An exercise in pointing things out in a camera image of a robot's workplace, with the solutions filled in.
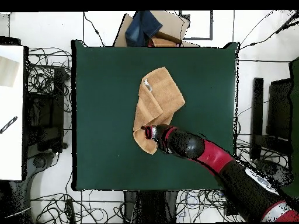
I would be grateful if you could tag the tan terry towel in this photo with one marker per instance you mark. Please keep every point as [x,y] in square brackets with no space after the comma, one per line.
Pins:
[158,98]

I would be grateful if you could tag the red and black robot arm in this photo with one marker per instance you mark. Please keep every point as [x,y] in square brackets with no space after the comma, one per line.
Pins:
[215,156]

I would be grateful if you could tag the dark green table cloth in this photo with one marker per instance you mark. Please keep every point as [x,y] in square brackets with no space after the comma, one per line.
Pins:
[105,105]

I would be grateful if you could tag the blue denim jeans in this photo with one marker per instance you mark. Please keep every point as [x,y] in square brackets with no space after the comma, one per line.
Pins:
[142,28]

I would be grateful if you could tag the black equipment rack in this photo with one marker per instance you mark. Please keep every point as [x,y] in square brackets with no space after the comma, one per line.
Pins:
[44,116]

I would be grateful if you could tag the brown cardboard box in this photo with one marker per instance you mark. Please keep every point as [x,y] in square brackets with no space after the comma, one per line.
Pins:
[172,23]

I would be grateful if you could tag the black swivel chair base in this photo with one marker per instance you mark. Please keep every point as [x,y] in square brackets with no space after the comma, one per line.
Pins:
[39,162]
[275,169]

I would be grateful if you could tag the black chair panel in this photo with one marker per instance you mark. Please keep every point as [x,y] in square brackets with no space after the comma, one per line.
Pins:
[280,105]

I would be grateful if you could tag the white desk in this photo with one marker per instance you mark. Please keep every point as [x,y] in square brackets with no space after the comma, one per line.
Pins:
[11,140]

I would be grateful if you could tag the black ribbed rod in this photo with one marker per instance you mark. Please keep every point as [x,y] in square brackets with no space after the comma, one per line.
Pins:
[8,124]

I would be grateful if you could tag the beige paper sheet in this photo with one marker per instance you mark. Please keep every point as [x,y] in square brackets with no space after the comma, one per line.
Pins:
[8,72]

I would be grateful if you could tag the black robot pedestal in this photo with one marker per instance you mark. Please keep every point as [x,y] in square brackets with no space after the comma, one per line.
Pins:
[151,207]

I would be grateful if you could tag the black upright post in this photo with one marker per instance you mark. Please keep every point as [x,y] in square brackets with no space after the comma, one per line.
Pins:
[257,105]

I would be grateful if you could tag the black rectangular frame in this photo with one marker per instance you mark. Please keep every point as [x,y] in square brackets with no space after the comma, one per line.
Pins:
[211,25]

